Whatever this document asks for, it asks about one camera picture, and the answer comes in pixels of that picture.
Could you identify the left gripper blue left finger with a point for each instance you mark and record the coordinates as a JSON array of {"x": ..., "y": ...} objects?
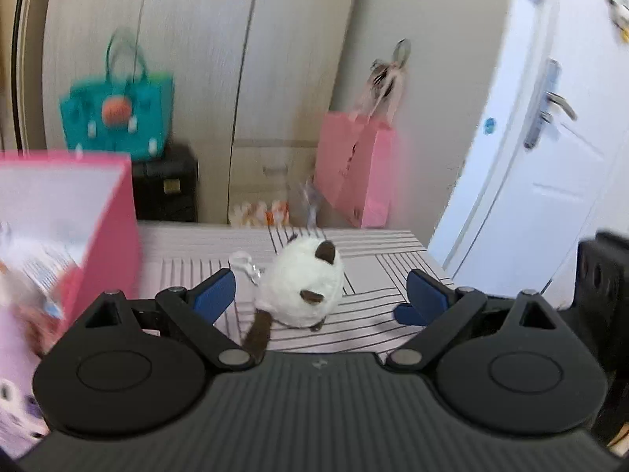
[{"x": 212, "y": 297}]

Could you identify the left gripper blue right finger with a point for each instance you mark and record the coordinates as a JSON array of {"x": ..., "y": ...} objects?
[{"x": 427, "y": 300}]

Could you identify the white brown plush toy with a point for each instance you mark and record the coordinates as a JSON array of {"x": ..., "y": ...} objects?
[{"x": 300, "y": 289}]

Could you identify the blue wet wipes pack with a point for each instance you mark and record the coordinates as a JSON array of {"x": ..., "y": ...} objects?
[{"x": 34, "y": 275}]

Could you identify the purple plush toy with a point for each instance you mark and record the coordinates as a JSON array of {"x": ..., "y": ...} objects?
[{"x": 22, "y": 424}]

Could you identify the striped pink table cloth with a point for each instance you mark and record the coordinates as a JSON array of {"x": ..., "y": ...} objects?
[{"x": 343, "y": 283}]

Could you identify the black suitcase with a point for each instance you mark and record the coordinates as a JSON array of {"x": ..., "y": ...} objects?
[{"x": 165, "y": 189}]

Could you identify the white door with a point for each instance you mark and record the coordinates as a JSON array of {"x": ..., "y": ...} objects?
[{"x": 540, "y": 202}]

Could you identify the pink cardboard box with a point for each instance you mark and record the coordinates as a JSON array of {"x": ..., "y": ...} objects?
[{"x": 82, "y": 203}]

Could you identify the pink paper gift bag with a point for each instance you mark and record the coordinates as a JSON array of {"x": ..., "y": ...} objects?
[{"x": 354, "y": 167}]

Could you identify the teal felt tote bag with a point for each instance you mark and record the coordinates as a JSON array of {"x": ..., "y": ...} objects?
[{"x": 128, "y": 110}]

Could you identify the beige wardrobe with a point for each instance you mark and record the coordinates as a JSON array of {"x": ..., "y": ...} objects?
[{"x": 253, "y": 80}]

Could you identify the silver door handle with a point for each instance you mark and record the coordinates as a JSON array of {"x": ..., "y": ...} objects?
[{"x": 544, "y": 100}]

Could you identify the pink hanging item with strap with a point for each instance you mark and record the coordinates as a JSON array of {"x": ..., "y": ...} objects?
[{"x": 384, "y": 88}]

